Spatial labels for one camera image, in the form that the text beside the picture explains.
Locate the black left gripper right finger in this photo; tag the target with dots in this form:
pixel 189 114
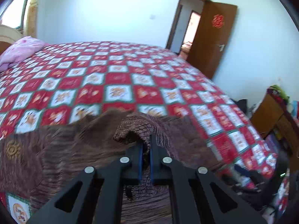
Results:
pixel 197 195

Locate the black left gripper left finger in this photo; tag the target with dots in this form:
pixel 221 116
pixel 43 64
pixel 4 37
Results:
pixel 95 194

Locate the brown knitted sweater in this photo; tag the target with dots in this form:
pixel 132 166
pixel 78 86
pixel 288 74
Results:
pixel 37 164

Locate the brown wooden cabinet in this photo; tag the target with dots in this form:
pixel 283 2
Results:
pixel 270 115

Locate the red checkered bear bedspread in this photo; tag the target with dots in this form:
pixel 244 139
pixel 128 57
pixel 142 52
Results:
pixel 62 83

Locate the pink folded quilt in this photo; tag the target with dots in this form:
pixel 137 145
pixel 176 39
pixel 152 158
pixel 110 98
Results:
pixel 21 50

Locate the brown wooden door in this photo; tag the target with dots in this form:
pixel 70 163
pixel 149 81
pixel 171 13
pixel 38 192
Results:
pixel 209 42

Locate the red paper door ornament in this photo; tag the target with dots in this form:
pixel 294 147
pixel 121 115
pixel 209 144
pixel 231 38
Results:
pixel 218 21

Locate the yellow patterned curtain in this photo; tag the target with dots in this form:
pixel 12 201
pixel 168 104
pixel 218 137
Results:
pixel 30 18

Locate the cream wooden headboard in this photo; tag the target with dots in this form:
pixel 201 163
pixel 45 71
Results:
pixel 8 36

